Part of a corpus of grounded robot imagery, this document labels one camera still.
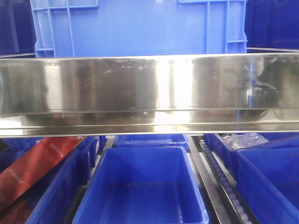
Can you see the dark blue upper left bin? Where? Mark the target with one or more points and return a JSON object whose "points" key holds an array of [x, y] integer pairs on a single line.
{"points": [[17, 33]]}

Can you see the blue lower right bin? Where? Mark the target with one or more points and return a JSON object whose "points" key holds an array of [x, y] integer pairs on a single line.
{"points": [[268, 182]]}

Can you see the clear plastic bag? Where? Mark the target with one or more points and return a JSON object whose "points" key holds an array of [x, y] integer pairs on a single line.
{"points": [[239, 141]]}

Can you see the blue lower middle bin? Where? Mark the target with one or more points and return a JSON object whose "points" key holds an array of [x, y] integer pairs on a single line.
{"points": [[142, 185]]}

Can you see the dark blue upper right bin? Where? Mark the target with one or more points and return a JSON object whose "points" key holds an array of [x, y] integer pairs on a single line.
{"points": [[272, 24]]}

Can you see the blue bin behind middle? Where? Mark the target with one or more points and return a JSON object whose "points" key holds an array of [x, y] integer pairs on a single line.
{"points": [[151, 140]]}

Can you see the stainless steel shelf front rail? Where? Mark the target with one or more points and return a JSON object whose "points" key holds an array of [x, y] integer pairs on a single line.
{"points": [[222, 93]]}

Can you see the dark blue bin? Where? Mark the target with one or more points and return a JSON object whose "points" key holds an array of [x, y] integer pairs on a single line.
{"points": [[17, 33], [272, 24]]}

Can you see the blue ribbed plastic bin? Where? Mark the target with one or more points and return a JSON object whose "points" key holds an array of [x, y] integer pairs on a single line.
{"points": [[89, 28]]}

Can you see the red cardboard sheet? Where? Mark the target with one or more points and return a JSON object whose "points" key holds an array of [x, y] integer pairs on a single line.
{"points": [[33, 165]]}

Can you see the metal lane divider rail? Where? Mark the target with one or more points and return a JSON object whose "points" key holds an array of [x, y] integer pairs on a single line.
{"points": [[216, 207]]}

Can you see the blue lower left bin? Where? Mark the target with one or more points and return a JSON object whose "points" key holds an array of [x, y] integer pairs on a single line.
{"points": [[50, 199]]}

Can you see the white roller conveyor track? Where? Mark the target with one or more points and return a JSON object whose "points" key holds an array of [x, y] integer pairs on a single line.
{"points": [[226, 190]]}

